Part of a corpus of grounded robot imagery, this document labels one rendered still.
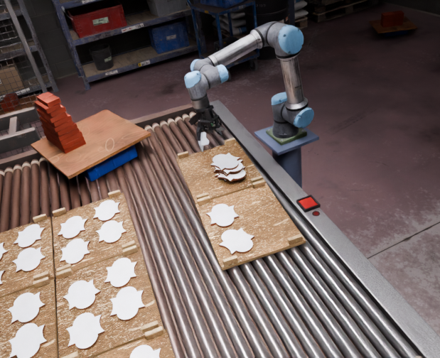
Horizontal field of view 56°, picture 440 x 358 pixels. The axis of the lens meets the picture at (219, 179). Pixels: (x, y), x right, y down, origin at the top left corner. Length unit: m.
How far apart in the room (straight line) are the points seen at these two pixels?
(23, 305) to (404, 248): 2.26
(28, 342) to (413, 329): 1.27
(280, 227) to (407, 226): 1.57
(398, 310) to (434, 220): 1.77
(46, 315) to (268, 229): 0.90
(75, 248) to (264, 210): 0.82
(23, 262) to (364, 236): 2.12
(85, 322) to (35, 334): 0.18
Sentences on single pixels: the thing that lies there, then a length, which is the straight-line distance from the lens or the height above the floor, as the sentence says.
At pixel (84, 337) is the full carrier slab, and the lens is 1.57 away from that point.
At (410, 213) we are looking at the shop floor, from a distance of 3.26.
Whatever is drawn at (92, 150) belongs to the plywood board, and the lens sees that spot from 2.32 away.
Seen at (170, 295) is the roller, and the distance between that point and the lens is 1.59.
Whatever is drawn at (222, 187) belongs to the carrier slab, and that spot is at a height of 0.94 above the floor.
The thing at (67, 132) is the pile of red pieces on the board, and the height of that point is 1.15.
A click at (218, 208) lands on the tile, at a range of 1.84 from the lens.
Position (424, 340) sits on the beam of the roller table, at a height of 0.91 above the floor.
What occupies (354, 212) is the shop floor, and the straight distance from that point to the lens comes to 3.20.
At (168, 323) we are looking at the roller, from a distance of 1.52.
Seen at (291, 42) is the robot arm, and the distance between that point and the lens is 1.98.
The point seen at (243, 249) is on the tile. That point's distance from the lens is 1.64.
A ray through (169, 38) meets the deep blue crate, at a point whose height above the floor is 0.32.
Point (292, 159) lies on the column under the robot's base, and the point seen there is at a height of 0.75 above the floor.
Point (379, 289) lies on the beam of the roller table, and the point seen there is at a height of 0.91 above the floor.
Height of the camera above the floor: 2.14
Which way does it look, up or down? 37 degrees down
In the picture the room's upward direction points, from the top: 10 degrees counter-clockwise
